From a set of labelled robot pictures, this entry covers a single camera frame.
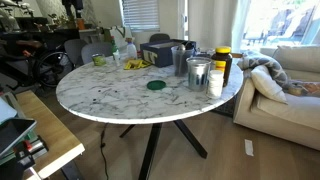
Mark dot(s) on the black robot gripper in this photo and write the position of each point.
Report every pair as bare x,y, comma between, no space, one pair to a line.
72,7

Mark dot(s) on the dark blue cardboard box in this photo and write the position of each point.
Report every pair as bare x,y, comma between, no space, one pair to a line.
163,55

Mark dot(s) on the potted green plant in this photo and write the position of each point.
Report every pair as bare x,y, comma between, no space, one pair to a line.
60,20

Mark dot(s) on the orange vase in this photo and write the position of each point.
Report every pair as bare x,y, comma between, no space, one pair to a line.
80,24

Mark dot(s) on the grey upholstered chair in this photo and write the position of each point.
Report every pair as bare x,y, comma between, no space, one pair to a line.
75,49
96,50

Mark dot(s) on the white green gift bag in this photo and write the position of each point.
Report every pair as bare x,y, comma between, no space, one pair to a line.
120,36

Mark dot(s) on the black bicycle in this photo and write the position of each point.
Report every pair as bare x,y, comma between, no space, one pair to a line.
29,43

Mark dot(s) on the green spray bottle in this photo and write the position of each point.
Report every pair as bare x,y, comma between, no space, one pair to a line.
115,51

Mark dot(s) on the white window blinds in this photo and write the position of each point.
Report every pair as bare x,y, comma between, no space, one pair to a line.
140,15

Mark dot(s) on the clear plastic bottle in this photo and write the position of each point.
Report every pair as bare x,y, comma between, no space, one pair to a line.
131,50

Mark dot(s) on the dark grey chair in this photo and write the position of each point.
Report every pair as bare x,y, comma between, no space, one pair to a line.
159,37

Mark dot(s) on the round green lid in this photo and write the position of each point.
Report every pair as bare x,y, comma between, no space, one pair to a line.
156,85

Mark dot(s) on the metal spoon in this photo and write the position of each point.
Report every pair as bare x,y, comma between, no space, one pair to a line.
181,47

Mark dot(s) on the grey translucent plastic cup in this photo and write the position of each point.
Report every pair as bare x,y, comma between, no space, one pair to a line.
179,63

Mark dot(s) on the black headphones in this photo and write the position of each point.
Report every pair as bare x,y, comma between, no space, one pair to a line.
190,45

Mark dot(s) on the white flat board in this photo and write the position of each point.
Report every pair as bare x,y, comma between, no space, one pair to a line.
5,111

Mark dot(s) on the light wooden bench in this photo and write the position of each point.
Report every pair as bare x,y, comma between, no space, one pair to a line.
50,130

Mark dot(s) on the dark tablet screen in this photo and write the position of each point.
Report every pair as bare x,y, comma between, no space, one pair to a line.
13,131

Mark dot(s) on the white curtain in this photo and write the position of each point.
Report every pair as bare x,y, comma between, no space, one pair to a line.
213,23

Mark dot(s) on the silver metal tin can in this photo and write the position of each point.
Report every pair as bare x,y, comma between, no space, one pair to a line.
198,75

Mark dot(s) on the black red clamp device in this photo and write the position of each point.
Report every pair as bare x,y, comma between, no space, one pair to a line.
33,147

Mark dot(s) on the brown jar yellow lid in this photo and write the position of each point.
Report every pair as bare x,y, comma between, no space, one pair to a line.
224,61

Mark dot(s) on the white plastic pill bottle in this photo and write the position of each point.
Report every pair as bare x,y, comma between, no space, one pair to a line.
215,85

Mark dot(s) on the black table base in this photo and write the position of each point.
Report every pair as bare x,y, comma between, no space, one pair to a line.
150,150

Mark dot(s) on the dark floor mat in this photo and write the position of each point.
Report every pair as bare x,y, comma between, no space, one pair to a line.
226,108

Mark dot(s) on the grey patterned blanket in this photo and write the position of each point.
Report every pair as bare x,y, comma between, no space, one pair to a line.
266,63

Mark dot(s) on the white throw pillow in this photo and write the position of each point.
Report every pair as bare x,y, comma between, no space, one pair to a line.
266,83

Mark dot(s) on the white paper scrap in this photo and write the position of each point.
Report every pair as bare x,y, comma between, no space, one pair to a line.
249,147

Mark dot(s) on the beige sofa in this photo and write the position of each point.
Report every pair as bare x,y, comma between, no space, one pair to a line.
293,113

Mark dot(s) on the orange patterned cushion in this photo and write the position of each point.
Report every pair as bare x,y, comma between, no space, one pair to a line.
308,88

